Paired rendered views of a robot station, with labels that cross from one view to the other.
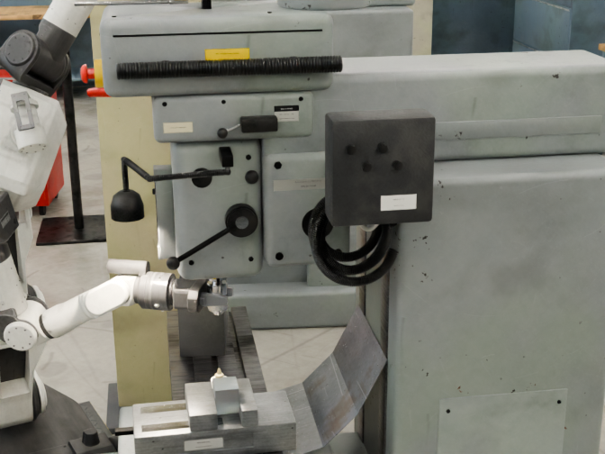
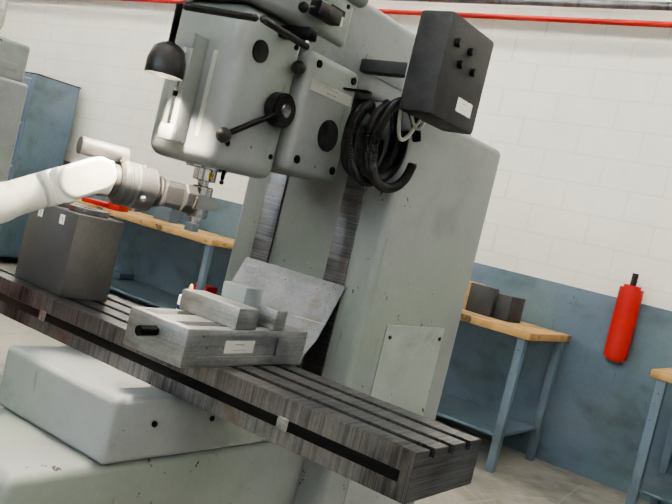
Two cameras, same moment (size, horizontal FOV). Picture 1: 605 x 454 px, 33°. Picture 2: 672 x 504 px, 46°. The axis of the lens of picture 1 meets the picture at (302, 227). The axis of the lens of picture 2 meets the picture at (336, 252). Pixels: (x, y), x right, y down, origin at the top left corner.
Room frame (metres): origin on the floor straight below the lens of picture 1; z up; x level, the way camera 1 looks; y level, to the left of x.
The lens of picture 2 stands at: (0.82, 1.17, 1.27)
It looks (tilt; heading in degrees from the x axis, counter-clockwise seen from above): 2 degrees down; 314
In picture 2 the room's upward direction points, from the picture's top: 14 degrees clockwise
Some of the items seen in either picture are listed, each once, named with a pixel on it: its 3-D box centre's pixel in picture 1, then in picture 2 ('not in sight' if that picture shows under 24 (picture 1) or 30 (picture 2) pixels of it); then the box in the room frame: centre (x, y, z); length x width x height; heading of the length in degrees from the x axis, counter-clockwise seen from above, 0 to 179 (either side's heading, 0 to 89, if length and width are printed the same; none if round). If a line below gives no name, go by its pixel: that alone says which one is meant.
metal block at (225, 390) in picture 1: (225, 395); (240, 300); (2.01, 0.17, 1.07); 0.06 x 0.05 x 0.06; 10
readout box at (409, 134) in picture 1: (379, 167); (450, 74); (1.89, -0.15, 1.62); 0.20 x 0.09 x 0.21; 99
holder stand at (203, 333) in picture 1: (203, 304); (69, 246); (2.53, 0.27, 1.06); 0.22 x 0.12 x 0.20; 2
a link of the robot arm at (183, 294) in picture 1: (179, 293); (158, 192); (2.19, 0.29, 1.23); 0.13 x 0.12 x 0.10; 170
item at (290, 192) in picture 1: (300, 195); (284, 114); (2.20, 0.00, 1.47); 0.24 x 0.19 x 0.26; 9
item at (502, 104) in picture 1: (433, 106); (374, 70); (2.25, -0.30, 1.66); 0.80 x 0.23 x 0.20; 99
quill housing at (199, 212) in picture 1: (215, 198); (226, 91); (2.18, 0.19, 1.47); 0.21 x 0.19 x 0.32; 9
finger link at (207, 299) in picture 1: (213, 300); (205, 203); (2.15, 0.20, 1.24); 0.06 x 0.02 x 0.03; 80
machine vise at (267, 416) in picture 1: (212, 418); (223, 327); (2.00, 0.20, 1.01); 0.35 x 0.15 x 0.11; 100
